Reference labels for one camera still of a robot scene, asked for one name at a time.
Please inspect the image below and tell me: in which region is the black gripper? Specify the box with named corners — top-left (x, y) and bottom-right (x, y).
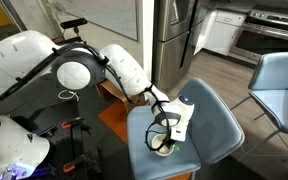
top-left (161, 131), bottom-right (177, 152)

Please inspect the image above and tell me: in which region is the white bowl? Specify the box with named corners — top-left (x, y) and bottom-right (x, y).
top-left (150, 133), bottom-right (176, 157)

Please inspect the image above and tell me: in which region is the blue padded chair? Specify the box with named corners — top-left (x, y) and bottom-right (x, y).
top-left (229, 51), bottom-right (288, 165)
top-left (126, 77), bottom-right (246, 180)

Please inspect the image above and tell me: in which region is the orange floor mat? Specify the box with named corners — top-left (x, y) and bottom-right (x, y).
top-left (97, 99), bottom-right (130, 145)

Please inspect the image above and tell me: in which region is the wooden stool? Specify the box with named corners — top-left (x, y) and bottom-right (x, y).
top-left (97, 79), bottom-right (150, 114)

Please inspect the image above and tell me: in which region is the orange black clamp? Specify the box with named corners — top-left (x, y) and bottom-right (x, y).
top-left (61, 116), bottom-right (92, 135)
top-left (62, 153), bottom-right (102, 174)

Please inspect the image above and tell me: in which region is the stainless steel refrigerator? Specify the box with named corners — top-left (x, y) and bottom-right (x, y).
top-left (152, 0), bottom-right (209, 92)

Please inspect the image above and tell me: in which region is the white kitchen cabinet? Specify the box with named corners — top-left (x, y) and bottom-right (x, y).
top-left (193, 9), bottom-right (247, 57)

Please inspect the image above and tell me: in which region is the stainless steel oven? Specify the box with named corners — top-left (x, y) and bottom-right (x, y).
top-left (228, 3), bottom-right (288, 64)

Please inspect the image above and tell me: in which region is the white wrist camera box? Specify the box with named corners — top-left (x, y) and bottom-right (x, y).
top-left (170, 124), bottom-right (188, 143)

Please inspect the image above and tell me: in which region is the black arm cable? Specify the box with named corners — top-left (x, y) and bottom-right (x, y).
top-left (0, 43), bottom-right (177, 153)

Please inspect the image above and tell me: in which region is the coiled white cable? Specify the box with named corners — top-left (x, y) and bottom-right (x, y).
top-left (57, 89), bottom-right (80, 102)

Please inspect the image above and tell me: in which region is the black camera on stand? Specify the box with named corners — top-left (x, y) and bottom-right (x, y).
top-left (59, 17), bottom-right (89, 45)

